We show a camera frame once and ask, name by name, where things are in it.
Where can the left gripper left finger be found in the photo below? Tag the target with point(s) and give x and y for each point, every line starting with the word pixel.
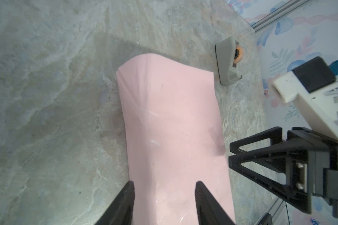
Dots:
pixel 120 212

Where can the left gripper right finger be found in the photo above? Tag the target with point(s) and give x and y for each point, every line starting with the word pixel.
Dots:
pixel 209 210

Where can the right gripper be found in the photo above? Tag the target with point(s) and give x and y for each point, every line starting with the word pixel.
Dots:
pixel 295 159

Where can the right aluminium corner post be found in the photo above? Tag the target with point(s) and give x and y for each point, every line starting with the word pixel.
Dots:
pixel 279 13

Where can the purple wrapping paper sheet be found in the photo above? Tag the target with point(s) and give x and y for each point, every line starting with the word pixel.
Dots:
pixel 174 138

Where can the beige tape dispenser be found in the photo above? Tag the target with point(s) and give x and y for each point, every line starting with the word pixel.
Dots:
pixel 229 53

